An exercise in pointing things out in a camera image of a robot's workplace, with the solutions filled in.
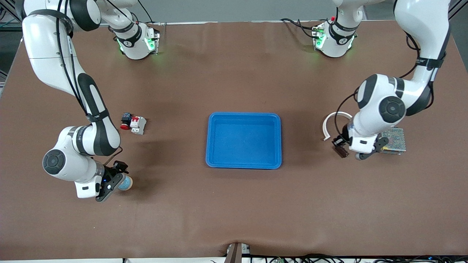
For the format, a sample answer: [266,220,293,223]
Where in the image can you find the red emergency stop button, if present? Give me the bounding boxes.
[120,112,133,131]

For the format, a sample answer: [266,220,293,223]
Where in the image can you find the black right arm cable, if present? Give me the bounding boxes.
[55,0,90,115]

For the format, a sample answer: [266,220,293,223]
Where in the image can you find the white circuit breaker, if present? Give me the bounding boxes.
[130,116,147,136]

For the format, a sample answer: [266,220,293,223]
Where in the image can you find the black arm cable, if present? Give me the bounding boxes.
[334,31,439,137]
[55,0,90,115]

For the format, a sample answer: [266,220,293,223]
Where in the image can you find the metal mesh power supply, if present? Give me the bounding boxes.
[378,127,407,156]

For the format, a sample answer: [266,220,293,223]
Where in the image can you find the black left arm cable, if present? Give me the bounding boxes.
[334,31,439,137]

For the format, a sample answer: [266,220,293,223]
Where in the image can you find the black base cables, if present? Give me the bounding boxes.
[280,17,318,40]

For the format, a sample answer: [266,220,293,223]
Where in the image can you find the brown table mat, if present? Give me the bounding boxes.
[0,20,468,260]

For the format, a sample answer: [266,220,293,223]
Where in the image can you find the white curved plastic strip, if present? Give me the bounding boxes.
[322,111,353,141]

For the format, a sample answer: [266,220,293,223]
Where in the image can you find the blue plastic tray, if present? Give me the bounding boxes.
[205,112,282,170]

